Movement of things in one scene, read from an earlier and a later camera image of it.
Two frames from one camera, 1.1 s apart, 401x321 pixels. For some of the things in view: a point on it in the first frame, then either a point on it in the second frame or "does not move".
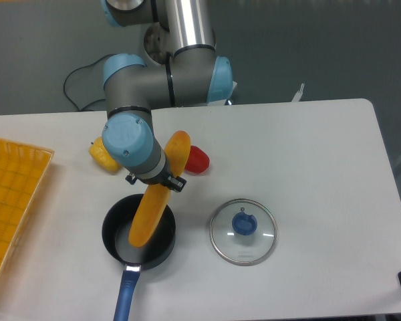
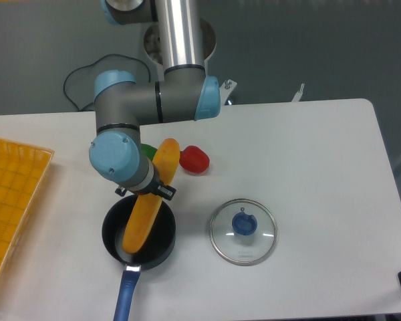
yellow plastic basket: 15,172 does not move
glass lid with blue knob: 243,232 does not move
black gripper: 176,184 to 153,186
